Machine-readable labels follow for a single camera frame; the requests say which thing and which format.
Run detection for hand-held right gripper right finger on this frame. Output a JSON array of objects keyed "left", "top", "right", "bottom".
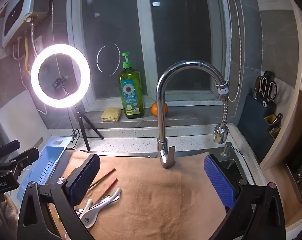
[{"left": 203, "top": 154, "right": 286, "bottom": 240}]

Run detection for wooden cabinet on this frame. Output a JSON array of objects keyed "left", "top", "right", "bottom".
[{"left": 260, "top": 5, "right": 302, "bottom": 230}]

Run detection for tan towel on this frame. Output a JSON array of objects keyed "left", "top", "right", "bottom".
[{"left": 47, "top": 150, "right": 228, "bottom": 240}]

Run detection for white cutting board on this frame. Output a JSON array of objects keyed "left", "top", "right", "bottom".
[{"left": 0, "top": 96, "right": 51, "bottom": 153}]

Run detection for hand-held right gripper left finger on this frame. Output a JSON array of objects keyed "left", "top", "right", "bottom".
[{"left": 17, "top": 153, "right": 101, "bottom": 240}]

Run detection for chrome faucet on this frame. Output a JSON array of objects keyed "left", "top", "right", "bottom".
[{"left": 156, "top": 60, "right": 229, "bottom": 169}]

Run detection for yellow sponge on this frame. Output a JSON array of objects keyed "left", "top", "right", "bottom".
[{"left": 100, "top": 107, "right": 122, "bottom": 122}]

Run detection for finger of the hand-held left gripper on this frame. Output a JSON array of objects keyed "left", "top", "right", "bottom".
[
  {"left": 0, "top": 140, "right": 21, "bottom": 157},
  {"left": 9, "top": 147, "right": 40, "bottom": 173}
]

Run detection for yellow utensil cup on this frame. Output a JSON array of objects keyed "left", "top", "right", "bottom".
[{"left": 263, "top": 114, "right": 283, "bottom": 139}]

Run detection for dark handled knife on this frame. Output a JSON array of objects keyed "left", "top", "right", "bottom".
[{"left": 253, "top": 76, "right": 262, "bottom": 99}]

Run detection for blue drain basket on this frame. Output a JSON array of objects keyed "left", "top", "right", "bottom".
[{"left": 16, "top": 137, "right": 77, "bottom": 203}]

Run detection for white water heater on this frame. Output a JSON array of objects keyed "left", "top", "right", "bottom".
[{"left": 1, "top": 0, "right": 57, "bottom": 49}]

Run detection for black ring light cable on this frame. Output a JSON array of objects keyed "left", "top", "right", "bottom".
[{"left": 70, "top": 110, "right": 80, "bottom": 145}]

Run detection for orange fruit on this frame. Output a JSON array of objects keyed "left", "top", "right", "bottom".
[{"left": 151, "top": 102, "right": 169, "bottom": 117}]

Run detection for metal sink soap pump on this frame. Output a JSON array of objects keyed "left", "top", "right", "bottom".
[{"left": 220, "top": 142, "right": 233, "bottom": 158}]

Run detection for white framed window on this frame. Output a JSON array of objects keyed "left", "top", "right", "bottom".
[{"left": 67, "top": 0, "right": 232, "bottom": 110}]

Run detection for white ceramic spoon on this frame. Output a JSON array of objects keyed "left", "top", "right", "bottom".
[
  {"left": 79, "top": 188, "right": 122, "bottom": 229},
  {"left": 74, "top": 195, "right": 120, "bottom": 217}
]

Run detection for stainless steel sink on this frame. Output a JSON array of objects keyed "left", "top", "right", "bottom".
[{"left": 78, "top": 144, "right": 257, "bottom": 188}]

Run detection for green dish soap bottle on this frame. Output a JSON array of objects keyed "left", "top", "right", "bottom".
[{"left": 119, "top": 52, "right": 145, "bottom": 119}]

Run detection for person's left hand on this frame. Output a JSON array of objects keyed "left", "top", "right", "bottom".
[{"left": 0, "top": 195, "right": 19, "bottom": 240}]

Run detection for flexible metal hose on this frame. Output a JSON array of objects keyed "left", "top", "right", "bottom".
[{"left": 29, "top": 21, "right": 39, "bottom": 57}]

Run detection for white ring light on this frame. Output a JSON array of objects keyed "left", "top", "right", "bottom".
[{"left": 31, "top": 44, "right": 91, "bottom": 109}]

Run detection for yellow gas hose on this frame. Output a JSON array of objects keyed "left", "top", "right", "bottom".
[{"left": 23, "top": 37, "right": 32, "bottom": 74}]

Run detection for white cable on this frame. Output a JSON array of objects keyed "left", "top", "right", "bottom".
[{"left": 12, "top": 37, "right": 25, "bottom": 62}]

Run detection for dark blue knife block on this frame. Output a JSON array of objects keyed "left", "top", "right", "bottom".
[{"left": 238, "top": 94, "right": 283, "bottom": 160}]

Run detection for black handled scissors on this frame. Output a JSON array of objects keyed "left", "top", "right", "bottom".
[{"left": 260, "top": 76, "right": 278, "bottom": 103}]

